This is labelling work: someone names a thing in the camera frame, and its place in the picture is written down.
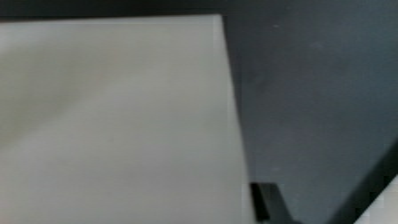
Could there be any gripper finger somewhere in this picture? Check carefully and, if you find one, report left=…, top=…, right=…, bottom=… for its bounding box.
left=250, top=182, right=292, bottom=224

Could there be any white cabinet body box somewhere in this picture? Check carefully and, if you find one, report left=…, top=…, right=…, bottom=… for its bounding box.
left=0, top=15, right=253, bottom=224

